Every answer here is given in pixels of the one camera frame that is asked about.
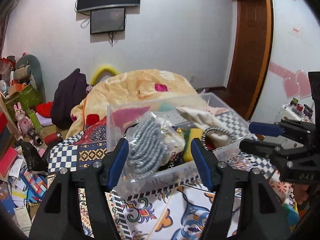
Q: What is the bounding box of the floral yellow scrunchie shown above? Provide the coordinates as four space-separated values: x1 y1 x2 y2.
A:
161 127 185 161

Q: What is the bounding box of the white sticker covered device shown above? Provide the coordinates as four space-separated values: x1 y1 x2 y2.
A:
274 98 314 123

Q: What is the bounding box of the red box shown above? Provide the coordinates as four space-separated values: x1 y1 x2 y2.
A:
0 113 8 135

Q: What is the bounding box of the green cardboard box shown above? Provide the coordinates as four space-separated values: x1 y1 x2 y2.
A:
4 85 43 118

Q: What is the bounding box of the pink bunny figure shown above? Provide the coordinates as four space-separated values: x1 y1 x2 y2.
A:
14 102 34 136

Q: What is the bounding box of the pink heart wall decal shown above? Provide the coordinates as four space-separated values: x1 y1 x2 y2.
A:
283 70 311 99

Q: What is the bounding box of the clear plastic storage box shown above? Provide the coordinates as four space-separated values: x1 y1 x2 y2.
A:
106 93 253 197

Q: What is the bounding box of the red cushion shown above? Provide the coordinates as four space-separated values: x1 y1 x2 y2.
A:
35 101 53 118

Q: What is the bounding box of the orange fleece blanket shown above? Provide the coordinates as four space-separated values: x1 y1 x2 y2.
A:
66 69 197 138

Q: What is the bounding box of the brown wooden door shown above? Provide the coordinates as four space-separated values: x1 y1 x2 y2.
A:
210 0 273 120

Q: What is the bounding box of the white drawstring pouch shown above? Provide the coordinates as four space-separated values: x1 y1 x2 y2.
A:
176 106 230 131

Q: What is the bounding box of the dark purple garment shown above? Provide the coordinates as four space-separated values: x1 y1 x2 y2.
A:
50 68 88 129

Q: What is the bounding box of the yellow furry hoop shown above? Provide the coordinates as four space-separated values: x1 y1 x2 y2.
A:
89 64 120 86

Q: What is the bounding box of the black white braided headband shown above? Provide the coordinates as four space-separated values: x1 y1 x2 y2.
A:
201 127 236 152

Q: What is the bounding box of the small wall monitor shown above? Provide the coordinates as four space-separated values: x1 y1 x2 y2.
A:
90 8 126 35

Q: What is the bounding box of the patterned colourful tablecloth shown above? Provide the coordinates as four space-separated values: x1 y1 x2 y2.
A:
48 124 299 239

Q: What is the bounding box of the grey knit item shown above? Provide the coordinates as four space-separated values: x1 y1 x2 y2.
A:
123 111 183 181

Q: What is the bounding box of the grey plush toy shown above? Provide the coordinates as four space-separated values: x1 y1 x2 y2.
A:
14 54 43 90

